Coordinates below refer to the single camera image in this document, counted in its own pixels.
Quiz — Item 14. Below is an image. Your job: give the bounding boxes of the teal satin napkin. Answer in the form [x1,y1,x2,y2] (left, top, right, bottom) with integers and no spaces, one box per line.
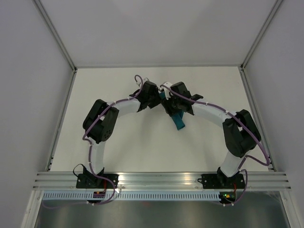
[159,92,185,130]

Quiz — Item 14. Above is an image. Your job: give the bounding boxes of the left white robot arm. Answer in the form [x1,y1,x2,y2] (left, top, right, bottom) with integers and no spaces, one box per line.
[79,81,160,188]

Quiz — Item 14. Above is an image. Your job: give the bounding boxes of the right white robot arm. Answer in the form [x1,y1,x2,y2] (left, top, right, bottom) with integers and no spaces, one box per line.
[160,82,261,188]

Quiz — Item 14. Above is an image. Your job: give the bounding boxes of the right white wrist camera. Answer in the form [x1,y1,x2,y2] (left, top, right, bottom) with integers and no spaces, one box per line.
[158,82,173,100]

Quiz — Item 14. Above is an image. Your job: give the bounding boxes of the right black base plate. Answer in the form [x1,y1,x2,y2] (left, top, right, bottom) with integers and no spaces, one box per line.
[197,173,245,190]

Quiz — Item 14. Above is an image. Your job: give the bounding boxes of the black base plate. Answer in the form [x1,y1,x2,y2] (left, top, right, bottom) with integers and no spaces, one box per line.
[197,173,245,190]
[76,173,119,189]

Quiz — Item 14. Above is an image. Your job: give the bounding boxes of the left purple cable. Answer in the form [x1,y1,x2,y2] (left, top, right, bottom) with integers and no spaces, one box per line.
[42,75,149,209]

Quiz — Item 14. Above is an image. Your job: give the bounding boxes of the white slotted cable duct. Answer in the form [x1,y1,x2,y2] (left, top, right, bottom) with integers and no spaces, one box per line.
[43,190,220,201]

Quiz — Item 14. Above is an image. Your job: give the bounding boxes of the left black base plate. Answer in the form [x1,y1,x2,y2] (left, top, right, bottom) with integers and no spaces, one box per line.
[76,173,119,189]

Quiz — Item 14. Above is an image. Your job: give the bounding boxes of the left aluminium frame post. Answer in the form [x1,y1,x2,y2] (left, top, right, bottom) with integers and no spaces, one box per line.
[32,0,77,72]

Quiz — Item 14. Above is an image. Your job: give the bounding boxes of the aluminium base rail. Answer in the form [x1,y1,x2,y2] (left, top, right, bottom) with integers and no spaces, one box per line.
[32,171,291,191]

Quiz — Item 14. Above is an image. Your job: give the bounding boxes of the aluminium frame corner post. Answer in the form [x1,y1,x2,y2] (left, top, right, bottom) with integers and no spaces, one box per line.
[239,0,284,71]

